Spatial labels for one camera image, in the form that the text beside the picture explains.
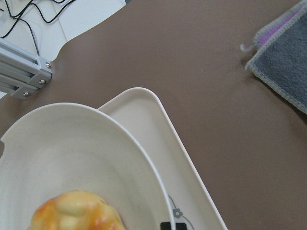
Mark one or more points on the glazed donut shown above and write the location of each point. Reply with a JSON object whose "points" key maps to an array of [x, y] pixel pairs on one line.
{"points": [[76, 210]]}

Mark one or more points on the white plate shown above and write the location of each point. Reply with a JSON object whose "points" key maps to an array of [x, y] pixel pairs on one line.
{"points": [[64, 147]]}

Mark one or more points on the cream rabbit tray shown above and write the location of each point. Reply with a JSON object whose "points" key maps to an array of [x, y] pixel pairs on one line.
{"points": [[141, 112]]}

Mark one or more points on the grey folded cloth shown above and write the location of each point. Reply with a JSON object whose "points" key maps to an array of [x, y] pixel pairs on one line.
{"points": [[281, 57]]}

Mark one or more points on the aluminium frame post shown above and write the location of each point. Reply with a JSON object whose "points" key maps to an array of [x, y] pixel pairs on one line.
{"points": [[22, 73]]}

